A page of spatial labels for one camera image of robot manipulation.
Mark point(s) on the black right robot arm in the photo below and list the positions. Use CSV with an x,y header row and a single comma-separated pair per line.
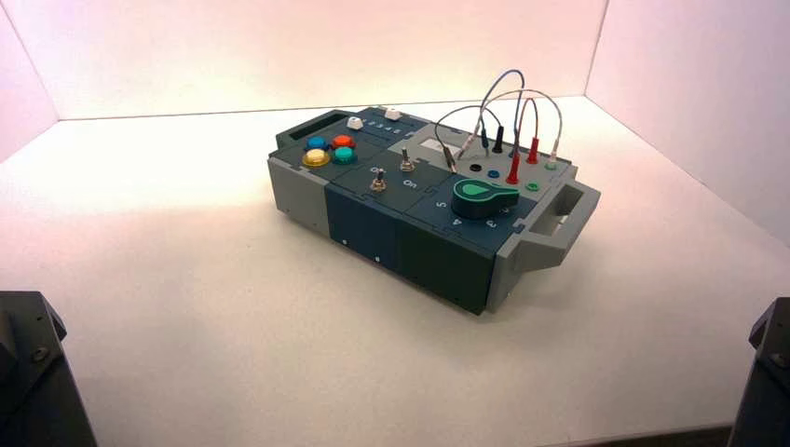
x,y
765,388

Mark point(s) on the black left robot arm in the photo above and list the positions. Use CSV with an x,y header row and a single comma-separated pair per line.
x,y
37,382

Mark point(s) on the white slider knob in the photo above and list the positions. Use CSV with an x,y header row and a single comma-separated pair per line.
x,y
353,123
391,113

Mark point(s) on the grey and blue control box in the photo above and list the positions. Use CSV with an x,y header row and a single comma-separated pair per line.
x,y
364,228

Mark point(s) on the green push button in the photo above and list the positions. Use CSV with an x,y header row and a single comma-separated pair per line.
x,y
344,155

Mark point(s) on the green rotary knob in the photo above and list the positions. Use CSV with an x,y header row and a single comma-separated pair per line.
x,y
484,200

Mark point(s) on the red push button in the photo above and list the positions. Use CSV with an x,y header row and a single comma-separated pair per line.
x,y
343,142

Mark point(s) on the yellow push button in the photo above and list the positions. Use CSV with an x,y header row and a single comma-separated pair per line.
x,y
316,158

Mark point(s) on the blue push button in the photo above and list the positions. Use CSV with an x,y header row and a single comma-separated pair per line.
x,y
316,143

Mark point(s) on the metal toggle switch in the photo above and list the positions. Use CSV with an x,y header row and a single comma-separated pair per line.
x,y
378,182
406,163

